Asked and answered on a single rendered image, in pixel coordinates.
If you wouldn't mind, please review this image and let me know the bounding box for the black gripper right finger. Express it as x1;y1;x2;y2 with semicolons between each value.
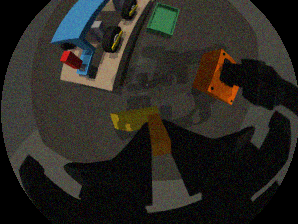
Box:
161;119;255;196

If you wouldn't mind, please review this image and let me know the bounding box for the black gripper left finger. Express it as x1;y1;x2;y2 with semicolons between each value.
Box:
64;121;153;206

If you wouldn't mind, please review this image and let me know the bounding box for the yellow wedge with orange handle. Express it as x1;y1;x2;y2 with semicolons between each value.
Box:
110;107;172;157

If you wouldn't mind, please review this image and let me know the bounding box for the tan wooden ramp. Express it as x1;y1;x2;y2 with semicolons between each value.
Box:
60;0;154;91

